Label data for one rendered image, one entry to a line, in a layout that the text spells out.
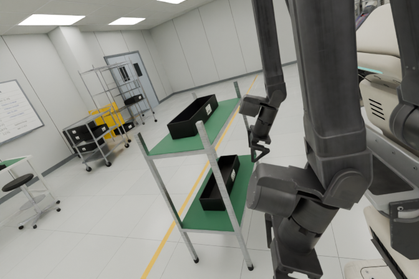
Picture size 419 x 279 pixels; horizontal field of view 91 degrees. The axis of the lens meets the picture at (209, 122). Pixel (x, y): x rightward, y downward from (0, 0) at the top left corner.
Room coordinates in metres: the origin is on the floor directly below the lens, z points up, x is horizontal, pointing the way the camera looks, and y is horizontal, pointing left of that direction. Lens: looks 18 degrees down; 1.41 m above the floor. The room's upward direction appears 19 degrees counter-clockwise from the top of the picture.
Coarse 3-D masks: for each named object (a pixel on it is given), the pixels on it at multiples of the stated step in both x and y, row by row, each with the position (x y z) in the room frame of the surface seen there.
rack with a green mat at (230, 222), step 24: (240, 96) 1.77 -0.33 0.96; (216, 120) 1.38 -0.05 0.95; (144, 144) 1.18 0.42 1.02; (168, 144) 1.23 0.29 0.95; (192, 144) 1.10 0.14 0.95; (216, 168) 0.99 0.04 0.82; (240, 168) 1.64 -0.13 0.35; (240, 192) 1.33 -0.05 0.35; (192, 216) 1.25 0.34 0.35; (216, 216) 1.17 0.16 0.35; (240, 216) 1.10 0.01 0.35; (240, 240) 0.99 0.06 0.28
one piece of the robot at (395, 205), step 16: (368, 128) 0.47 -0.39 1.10; (368, 144) 0.47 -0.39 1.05; (384, 144) 0.40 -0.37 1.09; (384, 160) 0.41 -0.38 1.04; (400, 160) 0.35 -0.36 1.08; (416, 160) 0.32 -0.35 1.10; (384, 176) 0.36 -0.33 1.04; (400, 176) 0.35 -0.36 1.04; (416, 176) 0.31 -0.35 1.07; (368, 192) 0.34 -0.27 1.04; (384, 192) 0.32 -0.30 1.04; (400, 192) 0.31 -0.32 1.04; (416, 192) 0.30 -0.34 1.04; (384, 208) 0.30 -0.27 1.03; (400, 208) 0.29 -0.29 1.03; (416, 208) 0.28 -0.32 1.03; (400, 224) 0.29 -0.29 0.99; (416, 224) 0.28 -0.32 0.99; (400, 240) 0.29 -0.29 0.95; (416, 240) 0.28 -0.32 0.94; (416, 256) 0.28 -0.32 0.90
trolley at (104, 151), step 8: (104, 112) 4.18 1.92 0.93; (80, 120) 4.18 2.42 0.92; (88, 120) 3.91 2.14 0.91; (64, 128) 3.75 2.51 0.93; (88, 128) 3.64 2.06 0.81; (112, 128) 4.18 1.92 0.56; (80, 144) 3.71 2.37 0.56; (104, 144) 4.44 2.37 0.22; (112, 144) 4.27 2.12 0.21; (128, 144) 4.39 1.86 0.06; (96, 152) 4.12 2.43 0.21; (104, 152) 3.94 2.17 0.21; (88, 160) 3.78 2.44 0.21; (88, 168) 3.71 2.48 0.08
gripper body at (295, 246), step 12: (276, 216) 0.30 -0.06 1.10; (276, 228) 0.28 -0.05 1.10; (288, 228) 0.24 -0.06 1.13; (300, 228) 0.24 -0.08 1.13; (276, 240) 0.25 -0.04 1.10; (288, 240) 0.24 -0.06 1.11; (300, 240) 0.23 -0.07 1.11; (312, 240) 0.22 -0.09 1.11; (288, 252) 0.23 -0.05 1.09; (300, 252) 0.23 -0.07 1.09; (312, 252) 0.24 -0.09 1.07; (288, 264) 0.22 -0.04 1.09; (300, 264) 0.22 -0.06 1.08; (312, 264) 0.22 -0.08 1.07; (312, 276) 0.21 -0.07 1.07
